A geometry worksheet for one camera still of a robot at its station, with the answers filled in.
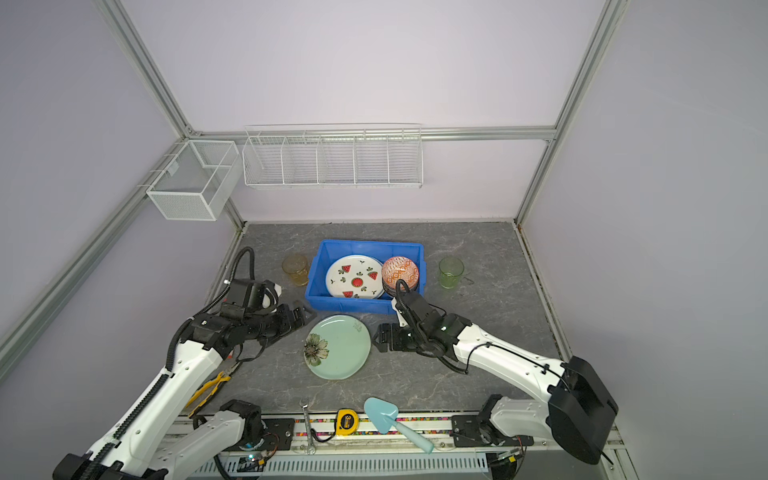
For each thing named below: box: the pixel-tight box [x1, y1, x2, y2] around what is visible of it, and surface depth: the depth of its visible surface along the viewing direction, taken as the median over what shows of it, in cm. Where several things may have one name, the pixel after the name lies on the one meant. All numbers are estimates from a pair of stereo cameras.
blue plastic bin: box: [305, 240, 427, 314], surface depth 101 cm
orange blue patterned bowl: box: [382, 256, 419, 296], surface depth 96 cm
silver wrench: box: [300, 400, 316, 455], surface depth 75 cm
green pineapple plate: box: [303, 314, 372, 381], surface depth 89 cm
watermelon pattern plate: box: [325, 254, 384, 300], surface depth 103 cm
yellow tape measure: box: [336, 408, 359, 436], surface depth 76 cm
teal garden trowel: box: [364, 397, 434, 454], surface depth 77 cm
